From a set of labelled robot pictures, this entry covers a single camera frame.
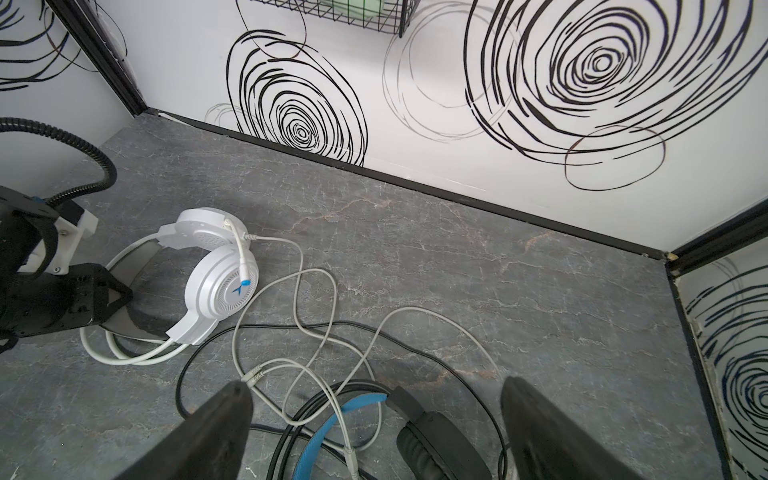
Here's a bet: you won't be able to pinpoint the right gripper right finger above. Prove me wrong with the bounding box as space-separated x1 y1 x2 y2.
500 377 640 479

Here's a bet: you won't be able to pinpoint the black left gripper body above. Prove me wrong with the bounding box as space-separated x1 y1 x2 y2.
1 187 133 351

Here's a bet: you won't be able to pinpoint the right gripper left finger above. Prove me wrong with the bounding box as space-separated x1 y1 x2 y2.
118 381 253 479

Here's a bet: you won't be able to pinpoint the white headphones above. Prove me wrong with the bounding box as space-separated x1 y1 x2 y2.
79 206 502 480

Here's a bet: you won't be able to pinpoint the black blue headphones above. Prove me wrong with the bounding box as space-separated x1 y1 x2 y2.
175 320 511 480

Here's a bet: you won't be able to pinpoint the black wire basket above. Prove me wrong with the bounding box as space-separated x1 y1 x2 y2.
262 0 420 37

